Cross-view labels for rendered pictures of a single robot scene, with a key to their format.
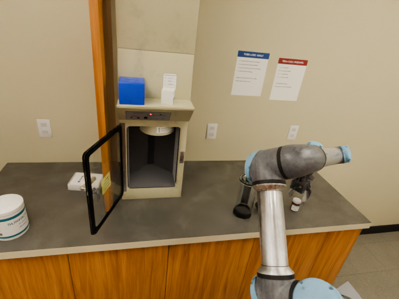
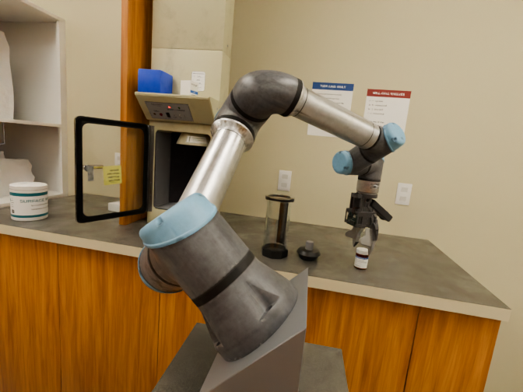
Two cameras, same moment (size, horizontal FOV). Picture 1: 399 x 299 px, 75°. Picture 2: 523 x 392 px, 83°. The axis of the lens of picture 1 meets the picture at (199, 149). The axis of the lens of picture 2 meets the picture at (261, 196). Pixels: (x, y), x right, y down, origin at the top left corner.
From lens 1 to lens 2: 0.86 m
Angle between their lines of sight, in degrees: 30
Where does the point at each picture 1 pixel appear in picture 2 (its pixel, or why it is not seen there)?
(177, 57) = (205, 54)
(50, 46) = not seen: hidden behind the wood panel
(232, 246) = not seen: hidden behind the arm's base
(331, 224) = (415, 292)
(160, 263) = (150, 295)
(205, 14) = (274, 46)
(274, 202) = (218, 140)
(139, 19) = (171, 20)
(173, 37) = (201, 34)
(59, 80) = not seen: hidden behind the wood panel
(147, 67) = (177, 66)
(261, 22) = (338, 49)
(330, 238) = (427, 330)
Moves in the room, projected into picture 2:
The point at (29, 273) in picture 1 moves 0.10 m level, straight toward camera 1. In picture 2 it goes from (23, 266) to (12, 276)
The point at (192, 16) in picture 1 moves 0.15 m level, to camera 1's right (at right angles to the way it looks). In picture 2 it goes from (219, 12) to (252, 7)
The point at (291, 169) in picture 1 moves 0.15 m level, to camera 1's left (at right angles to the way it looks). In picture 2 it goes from (239, 92) to (188, 92)
